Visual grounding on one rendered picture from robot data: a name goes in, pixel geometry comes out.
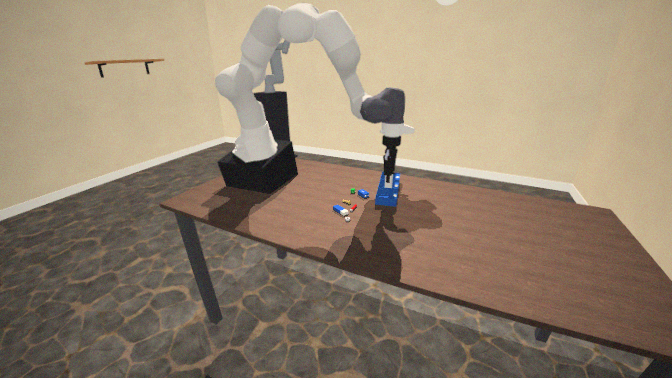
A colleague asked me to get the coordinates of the blue three-compartment bin rack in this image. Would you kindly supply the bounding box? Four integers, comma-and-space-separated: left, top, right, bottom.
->
375, 172, 400, 207

